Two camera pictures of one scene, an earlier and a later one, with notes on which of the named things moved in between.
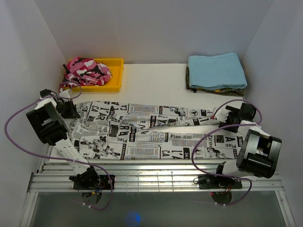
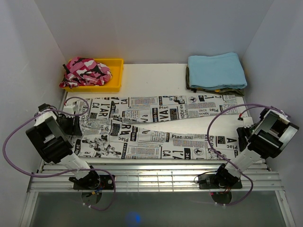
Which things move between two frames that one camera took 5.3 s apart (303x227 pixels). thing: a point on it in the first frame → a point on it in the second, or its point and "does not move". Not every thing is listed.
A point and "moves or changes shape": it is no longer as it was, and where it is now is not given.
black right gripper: [235, 112] → [242, 132]
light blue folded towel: [216, 72] does not move
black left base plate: [105, 183] does not move
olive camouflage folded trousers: [236, 91] does not move
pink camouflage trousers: [84, 71] does not move
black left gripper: [72, 112] → [74, 130]
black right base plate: [209, 182] does not move
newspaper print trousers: [112, 130] moves or changes shape
